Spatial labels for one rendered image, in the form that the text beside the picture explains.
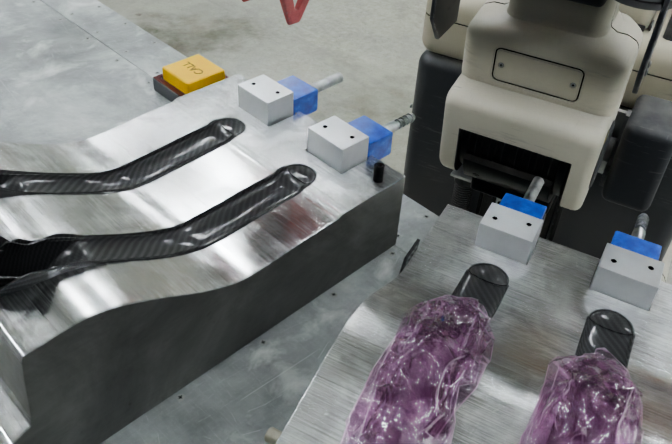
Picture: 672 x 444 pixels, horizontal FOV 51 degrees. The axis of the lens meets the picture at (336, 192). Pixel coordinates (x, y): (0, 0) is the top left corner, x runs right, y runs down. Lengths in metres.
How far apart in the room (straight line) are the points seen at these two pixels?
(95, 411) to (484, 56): 0.69
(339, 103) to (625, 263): 1.92
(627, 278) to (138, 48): 0.76
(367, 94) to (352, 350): 2.09
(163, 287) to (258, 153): 0.21
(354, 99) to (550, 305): 1.95
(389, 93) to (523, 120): 1.62
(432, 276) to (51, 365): 0.32
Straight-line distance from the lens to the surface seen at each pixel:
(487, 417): 0.50
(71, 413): 0.55
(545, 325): 0.62
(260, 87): 0.75
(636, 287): 0.65
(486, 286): 0.64
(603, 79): 0.98
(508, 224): 0.66
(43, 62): 1.09
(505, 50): 0.99
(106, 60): 1.08
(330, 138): 0.67
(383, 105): 2.50
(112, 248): 0.58
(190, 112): 0.77
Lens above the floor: 1.29
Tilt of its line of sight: 38 degrees down
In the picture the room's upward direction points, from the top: 4 degrees clockwise
